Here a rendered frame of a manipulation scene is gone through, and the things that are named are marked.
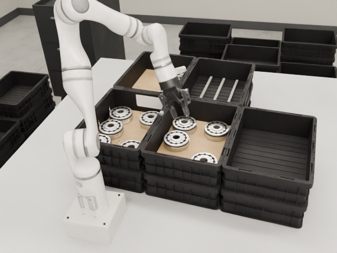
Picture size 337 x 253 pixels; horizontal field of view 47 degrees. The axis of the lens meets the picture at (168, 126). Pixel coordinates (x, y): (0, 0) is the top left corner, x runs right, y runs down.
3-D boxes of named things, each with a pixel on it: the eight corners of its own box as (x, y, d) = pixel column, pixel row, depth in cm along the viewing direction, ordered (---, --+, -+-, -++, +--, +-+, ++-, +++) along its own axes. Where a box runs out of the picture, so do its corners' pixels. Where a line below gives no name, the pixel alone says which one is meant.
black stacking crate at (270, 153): (306, 210, 130) (312, 185, 124) (219, 192, 139) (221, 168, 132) (311, 140, 160) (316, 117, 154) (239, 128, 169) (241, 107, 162)
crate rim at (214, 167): (220, 172, 133) (220, 167, 132) (139, 156, 141) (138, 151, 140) (240, 110, 163) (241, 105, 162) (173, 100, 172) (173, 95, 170)
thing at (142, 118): (143, 110, 175) (143, 109, 175) (165, 113, 173) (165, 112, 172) (136, 123, 167) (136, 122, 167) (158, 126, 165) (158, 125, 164)
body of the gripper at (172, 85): (152, 82, 145) (161, 105, 148) (169, 78, 140) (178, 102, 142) (164, 76, 150) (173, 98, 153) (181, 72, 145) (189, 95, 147)
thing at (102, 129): (105, 119, 171) (105, 117, 170) (126, 122, 168) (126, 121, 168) (95, 132, 163) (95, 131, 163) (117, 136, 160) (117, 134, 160)
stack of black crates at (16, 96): (34, 162, 259) (16, 105, 233) (-5, 155, 266) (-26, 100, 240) (62, 127, 290) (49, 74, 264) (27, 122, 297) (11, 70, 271)
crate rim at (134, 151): (112, 91, 180) (111, 86, 179) (173, 100, 172) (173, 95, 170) (67, 142, 150) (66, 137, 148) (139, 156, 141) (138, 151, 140)
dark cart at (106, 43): (103, 114, 329) (86, 9, 276) (55, 108, 339) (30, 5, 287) (128, 79, 377) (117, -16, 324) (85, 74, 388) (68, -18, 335)
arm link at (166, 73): (188, 70, 147) (182, 54, 146) (170, 80, 139) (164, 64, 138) (170, 74, 153) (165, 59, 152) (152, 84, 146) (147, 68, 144)
